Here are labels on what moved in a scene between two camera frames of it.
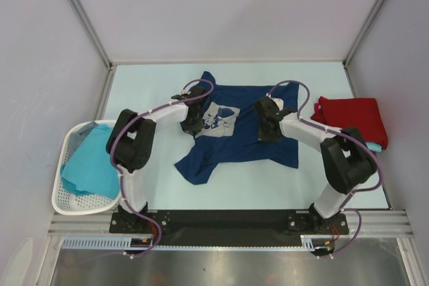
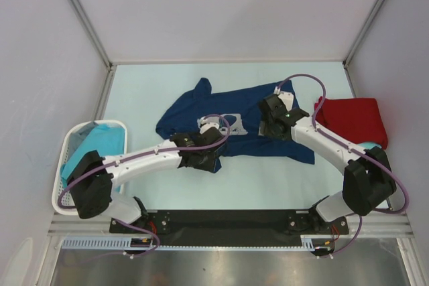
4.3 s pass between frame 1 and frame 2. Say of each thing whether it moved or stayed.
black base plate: stayed
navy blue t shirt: moved
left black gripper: moved
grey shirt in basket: stayed
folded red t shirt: stayed
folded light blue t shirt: stayed
